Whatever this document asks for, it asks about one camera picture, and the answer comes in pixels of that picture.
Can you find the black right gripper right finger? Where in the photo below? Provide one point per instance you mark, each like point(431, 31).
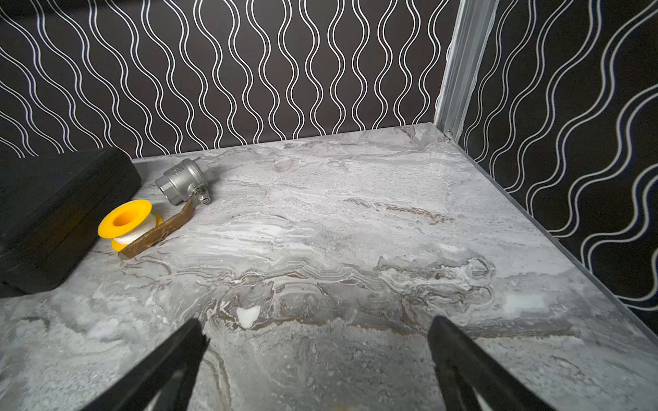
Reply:
point(465, 373)

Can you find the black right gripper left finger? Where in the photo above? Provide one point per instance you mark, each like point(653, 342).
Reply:
point(165, 379)

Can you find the yellow thread seal tape spool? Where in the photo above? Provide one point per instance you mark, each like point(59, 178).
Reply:
point(127, 223)

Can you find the steel ball valve brown handle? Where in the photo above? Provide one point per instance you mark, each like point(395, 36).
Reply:
point(186, 183)

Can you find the black plastic tool case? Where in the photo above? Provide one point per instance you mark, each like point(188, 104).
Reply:
point(51, 207)

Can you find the aluminium frame corner post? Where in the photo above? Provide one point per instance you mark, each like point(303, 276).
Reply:
point(474, 23)

